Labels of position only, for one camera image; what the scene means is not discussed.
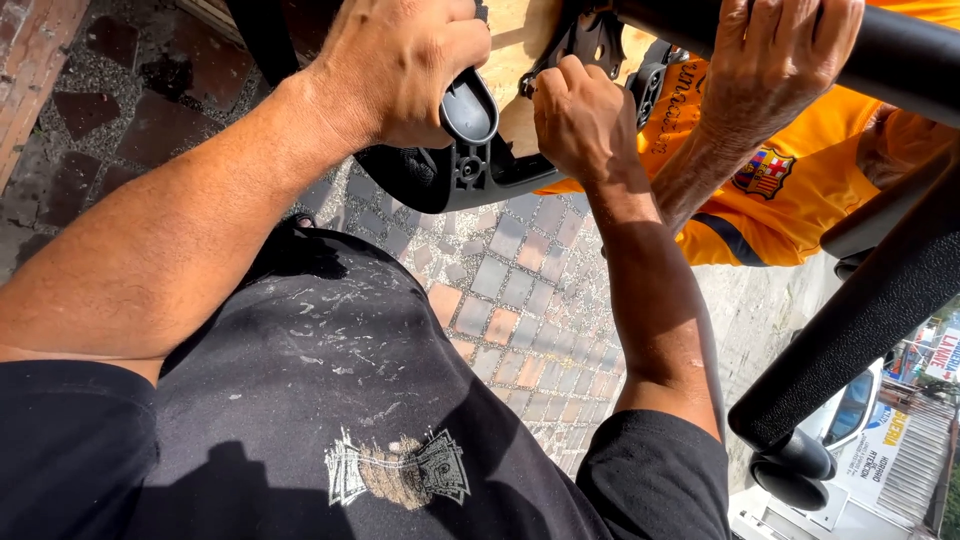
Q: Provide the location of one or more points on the storefront with signs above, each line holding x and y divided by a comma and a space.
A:
926, 420

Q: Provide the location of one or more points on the black metal seat bracket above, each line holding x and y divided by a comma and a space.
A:
592, 37

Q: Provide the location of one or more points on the black sandal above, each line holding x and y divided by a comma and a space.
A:
301, 220

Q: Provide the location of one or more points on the person's right hand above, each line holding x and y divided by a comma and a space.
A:
589, 127

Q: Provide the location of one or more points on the black plastic chair armrest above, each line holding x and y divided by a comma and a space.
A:
465, 172

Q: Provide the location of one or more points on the black chair caster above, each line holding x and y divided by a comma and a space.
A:
795, 469

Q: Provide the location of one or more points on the plywood chair seat underside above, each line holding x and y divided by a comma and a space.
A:
517, 45

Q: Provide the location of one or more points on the black chair bar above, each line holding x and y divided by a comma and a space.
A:
262, 37

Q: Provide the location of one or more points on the white car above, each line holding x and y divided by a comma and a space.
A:
832, 450

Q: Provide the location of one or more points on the person's left hand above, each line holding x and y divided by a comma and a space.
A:
390, 67

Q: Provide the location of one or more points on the person's black printed t-shirt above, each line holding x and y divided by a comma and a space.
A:
315, 405

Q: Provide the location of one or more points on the person's left fingers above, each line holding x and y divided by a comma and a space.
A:
461, 41

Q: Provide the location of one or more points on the black plastic armrest mount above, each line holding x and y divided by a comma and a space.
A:
646, 90

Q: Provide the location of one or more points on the textured black chair base leg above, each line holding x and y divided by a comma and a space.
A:
862, 322

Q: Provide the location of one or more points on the smooth black chair tube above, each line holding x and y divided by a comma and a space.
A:
907, 52

